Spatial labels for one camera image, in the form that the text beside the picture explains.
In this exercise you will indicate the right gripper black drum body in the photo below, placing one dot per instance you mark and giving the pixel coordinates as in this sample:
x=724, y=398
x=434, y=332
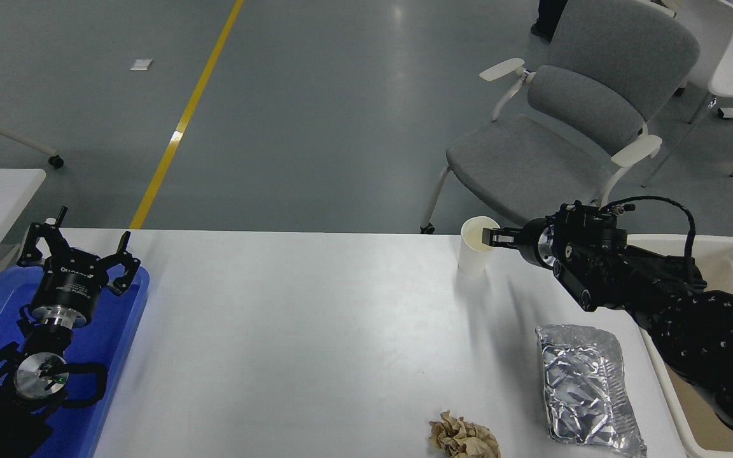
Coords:
x=532, y=243

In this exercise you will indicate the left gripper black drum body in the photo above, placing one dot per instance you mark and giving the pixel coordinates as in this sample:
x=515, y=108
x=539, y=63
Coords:
x=70, y=283

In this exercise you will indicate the white paper cup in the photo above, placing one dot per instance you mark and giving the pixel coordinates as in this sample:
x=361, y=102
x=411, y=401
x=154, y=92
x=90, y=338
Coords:
x=471, y=257

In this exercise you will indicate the silver foil tray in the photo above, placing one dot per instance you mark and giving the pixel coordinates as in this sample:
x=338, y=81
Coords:
x=579, y=381

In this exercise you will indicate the tan paper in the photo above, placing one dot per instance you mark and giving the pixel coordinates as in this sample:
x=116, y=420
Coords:
x=465, y=439

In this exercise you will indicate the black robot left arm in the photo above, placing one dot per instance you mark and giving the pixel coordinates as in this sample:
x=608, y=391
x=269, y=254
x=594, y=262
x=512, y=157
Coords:
x=35, y=375

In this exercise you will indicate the grey padded armchair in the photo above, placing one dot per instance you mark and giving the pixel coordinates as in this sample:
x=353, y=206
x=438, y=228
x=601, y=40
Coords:
x=532, y=172

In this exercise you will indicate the blue plastic tray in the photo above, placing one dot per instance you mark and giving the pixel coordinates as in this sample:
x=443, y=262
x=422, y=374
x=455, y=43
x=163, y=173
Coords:
x=112, y=337

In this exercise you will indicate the white rolling chair base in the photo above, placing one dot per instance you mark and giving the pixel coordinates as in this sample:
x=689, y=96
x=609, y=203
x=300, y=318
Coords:
x=4, y=132

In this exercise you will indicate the yellow floor tape line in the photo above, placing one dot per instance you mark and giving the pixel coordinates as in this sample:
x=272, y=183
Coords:
x=182, y=121

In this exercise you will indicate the white paper scrap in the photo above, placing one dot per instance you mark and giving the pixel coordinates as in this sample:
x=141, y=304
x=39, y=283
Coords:
x=141, y=65

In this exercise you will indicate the large pale plastic bin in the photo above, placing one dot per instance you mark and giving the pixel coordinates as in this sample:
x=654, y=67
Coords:
x=732, y=254

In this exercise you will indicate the person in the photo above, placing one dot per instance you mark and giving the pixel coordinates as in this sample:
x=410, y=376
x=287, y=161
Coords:
x=548, y=16

